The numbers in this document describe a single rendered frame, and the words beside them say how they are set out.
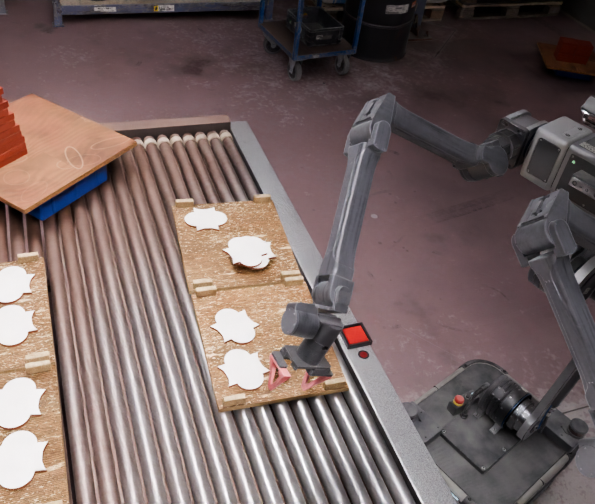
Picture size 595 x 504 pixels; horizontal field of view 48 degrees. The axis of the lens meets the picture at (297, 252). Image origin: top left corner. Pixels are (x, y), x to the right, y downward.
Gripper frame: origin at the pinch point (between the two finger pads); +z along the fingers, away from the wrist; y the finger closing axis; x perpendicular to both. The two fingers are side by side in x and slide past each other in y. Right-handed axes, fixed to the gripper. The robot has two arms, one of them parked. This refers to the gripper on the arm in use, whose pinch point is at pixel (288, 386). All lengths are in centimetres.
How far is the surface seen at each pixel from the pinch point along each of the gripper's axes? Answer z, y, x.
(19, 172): 23, -32, 114
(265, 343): 14.0, 17.5, 29.5
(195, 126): 2, 34, 141
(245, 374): 17.7, 8.5, 21.0
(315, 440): 16.6, 18.0, -2.1
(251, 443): 23.1, 4.5, 3.2
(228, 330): 16.5, 9.8, 36.8
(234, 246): 7, 20, 65
